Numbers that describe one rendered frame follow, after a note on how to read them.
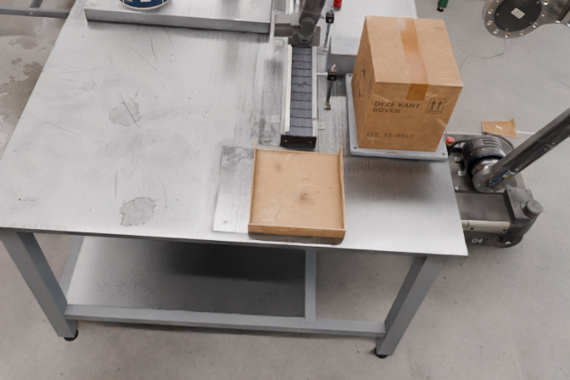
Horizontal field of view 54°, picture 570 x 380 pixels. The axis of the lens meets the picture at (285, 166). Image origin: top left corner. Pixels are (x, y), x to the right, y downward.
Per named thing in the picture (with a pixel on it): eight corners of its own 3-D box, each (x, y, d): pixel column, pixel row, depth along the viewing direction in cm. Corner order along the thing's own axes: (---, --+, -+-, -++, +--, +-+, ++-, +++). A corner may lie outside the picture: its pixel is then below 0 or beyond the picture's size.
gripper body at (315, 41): (288, 25, 179) (289, 19, 171) (320, 27, 179) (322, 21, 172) (287, 45, 179) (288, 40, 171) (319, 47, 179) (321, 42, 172)
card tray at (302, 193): (254, 148, 169) (254, 140, 165) (339, 154, 169) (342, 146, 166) (247, 232, 149) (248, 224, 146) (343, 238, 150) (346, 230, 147)
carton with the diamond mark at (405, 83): (350, 81, 188) (365, 13, 168) (421, 86, 189) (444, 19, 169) (358, 148, 169) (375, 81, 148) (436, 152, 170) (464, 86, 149)
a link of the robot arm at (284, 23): (315, 20, 159) (315, -3, 163) (274, 19, 158) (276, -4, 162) (310, 47, 170) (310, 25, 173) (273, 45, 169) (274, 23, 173)
